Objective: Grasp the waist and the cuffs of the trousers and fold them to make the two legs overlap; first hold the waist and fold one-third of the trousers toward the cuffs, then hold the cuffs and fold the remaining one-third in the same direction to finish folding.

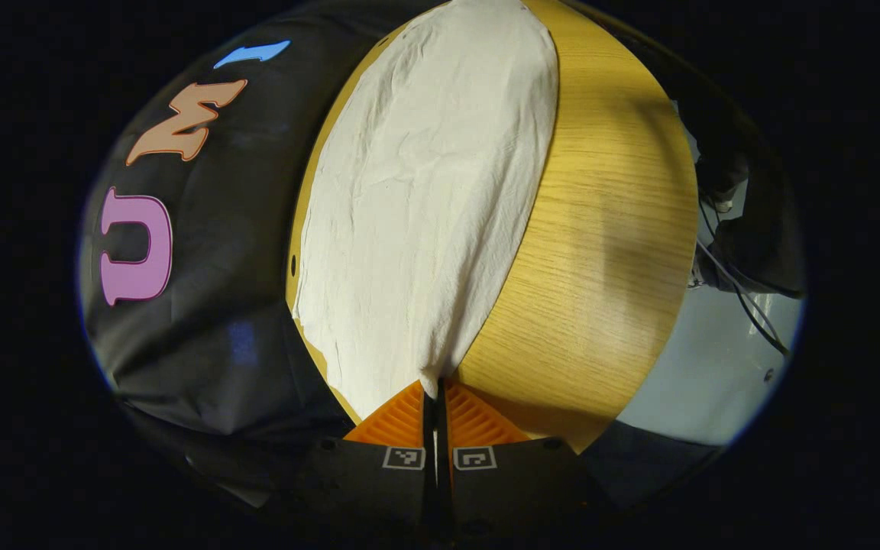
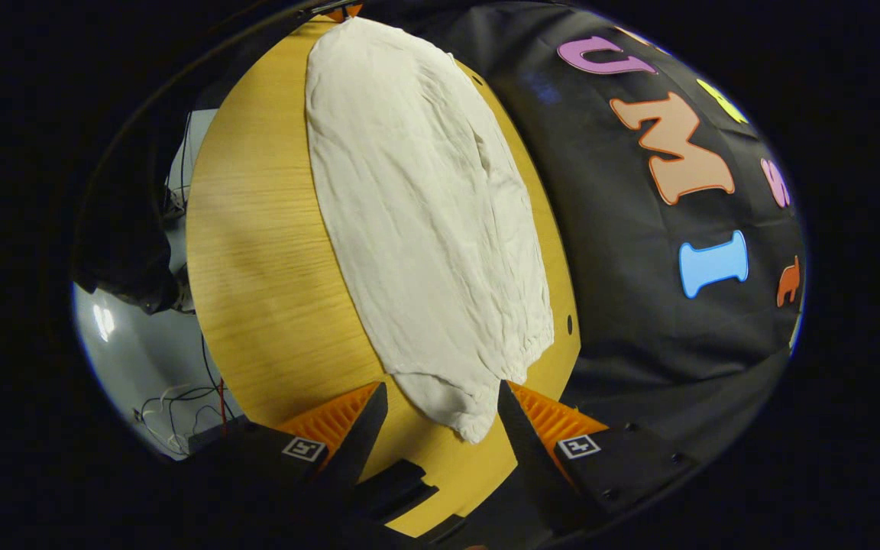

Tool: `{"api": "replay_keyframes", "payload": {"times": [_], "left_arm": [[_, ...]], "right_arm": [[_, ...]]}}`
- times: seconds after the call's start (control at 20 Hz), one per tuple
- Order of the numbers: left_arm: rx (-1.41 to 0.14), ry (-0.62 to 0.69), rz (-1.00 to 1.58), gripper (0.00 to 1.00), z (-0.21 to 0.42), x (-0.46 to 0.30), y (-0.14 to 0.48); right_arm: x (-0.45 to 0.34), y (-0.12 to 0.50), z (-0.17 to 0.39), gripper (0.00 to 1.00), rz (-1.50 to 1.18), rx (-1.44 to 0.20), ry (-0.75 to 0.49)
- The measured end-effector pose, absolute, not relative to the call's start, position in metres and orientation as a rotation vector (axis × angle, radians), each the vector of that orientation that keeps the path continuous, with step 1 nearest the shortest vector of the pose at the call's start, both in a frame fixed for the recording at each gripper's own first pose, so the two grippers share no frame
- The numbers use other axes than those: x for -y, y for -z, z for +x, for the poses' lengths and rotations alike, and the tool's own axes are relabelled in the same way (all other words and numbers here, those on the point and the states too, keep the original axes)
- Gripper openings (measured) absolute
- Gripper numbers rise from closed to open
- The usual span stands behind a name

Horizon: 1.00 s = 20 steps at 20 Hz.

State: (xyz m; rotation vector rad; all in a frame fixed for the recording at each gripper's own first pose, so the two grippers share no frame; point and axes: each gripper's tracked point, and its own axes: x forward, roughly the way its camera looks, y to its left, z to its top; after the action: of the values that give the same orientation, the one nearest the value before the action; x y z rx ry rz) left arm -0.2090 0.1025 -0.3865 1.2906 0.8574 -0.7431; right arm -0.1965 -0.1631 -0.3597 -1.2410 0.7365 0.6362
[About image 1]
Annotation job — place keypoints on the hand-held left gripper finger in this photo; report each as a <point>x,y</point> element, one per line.
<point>443,428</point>
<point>429,428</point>

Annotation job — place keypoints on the black backdrop cloth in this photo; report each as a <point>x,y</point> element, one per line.
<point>234,252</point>

